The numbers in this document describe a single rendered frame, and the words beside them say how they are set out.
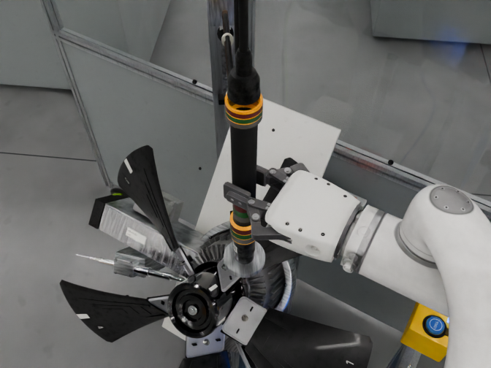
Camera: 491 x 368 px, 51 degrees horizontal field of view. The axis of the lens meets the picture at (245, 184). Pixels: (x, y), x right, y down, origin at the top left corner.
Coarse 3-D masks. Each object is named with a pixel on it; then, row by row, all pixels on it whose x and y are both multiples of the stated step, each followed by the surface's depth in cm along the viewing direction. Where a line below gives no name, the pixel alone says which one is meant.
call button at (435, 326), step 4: (432, 316) 118; (428, 320) 118; (432, 320) 118; (436, 320) 118; (440, 320) 118; (428, 324) 117; (432, 324) 117; (436, 324) 117; (440, 324) 117; (428, 328) 117; (432, 328) 116; (436, 328) 116; (440, 328) 116; (432, 332) 116; (436, 332) 116; (440, 332) 116
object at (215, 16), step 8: (208, 0) 111; (216, 0) 112; (224, 0) 112; (232, 0) 112; (216, 8) 113; (224, 8) 113; (232, 8) 113; (216, 16) 115; (232, 16) 115; (216, 24) 116; (232, 24) 117
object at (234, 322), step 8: (240, 304) 108; (248, 304) 109; (256, 304) 109; (232, 312) 107; (240, 312) 108; (248, 312) 108; (256, 312) 108; (264, 312) 108; (232, 320) 106; (240, 320) 107; (248, 320) 107; (256, 320) 107; (224, 328) 105; (232, 328) 106; (240, 328) 106; (248, 328) 106; (232, 336) 104; (240, 336) 105; (248, 336) 105
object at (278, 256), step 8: (288, 160) 105; (280, 168) 106; (272, 192) 106; (264, 200) 107; (272, 200) 105; (264, 224) 103; (256, 240) 103; (264, 240) 101; (264, 248) 100; (272, 248) 99; (280, 248) 98; (272, 256) 98; (280, 256) 97; (288, 256) 96; (296, 256) 95; (264, 264) 99; (272, 264) 98
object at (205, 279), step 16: (208, 272) 110; (176, 288) 105; (192, 288) 103; (208, 288) 103; (240, 288) 111; (176, 304) 106; (192, 304) 104; (208, 304) 103; (224, 304) 105; (176, 320) 106; (192, 320) 105; (208, 320) 104; (224, 320) 107; (192, 336) 105
